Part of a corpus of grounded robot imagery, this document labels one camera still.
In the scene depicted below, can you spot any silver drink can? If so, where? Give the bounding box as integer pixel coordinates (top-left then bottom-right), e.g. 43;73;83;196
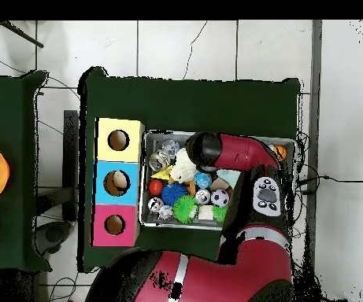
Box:
195;188;212;205
147;197;164;212

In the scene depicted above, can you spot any shallow mesh bin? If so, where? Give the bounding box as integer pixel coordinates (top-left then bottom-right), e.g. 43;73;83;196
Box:
138;130;297;232

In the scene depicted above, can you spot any dark green table cloth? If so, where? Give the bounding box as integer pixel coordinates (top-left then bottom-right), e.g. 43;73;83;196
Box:
77;66;302;274
0;69;52;272

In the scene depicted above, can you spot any wooden box with three holes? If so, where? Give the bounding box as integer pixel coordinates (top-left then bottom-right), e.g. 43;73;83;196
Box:
91;117;146;248

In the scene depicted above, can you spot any blue spiky ball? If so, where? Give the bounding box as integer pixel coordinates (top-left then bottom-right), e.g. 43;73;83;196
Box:
161;182;188;207

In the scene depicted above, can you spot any cream yellow cloth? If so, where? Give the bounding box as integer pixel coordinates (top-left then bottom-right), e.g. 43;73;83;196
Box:
169;147;199;184

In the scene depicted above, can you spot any red ball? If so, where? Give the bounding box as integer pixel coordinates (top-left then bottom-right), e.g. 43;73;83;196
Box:
147;179;164;197

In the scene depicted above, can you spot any small orange basketball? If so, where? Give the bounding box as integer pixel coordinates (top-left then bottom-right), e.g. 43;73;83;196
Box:
272;143;287;162

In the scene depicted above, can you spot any green spiky ball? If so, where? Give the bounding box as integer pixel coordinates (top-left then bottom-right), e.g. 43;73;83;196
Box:
172;194;199;225

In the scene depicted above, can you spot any blue globe ball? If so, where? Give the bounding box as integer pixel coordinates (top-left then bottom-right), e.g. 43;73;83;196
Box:
194;171;213;190

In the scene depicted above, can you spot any mint green cloth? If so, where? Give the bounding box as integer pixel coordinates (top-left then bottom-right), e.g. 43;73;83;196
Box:
215;168;242;190

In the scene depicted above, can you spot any small soccer ball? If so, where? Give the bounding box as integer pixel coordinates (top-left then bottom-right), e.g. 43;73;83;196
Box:
210;188;230;208

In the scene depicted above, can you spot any black power cable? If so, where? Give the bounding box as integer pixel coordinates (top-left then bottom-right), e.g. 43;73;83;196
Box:
297;175;363;194

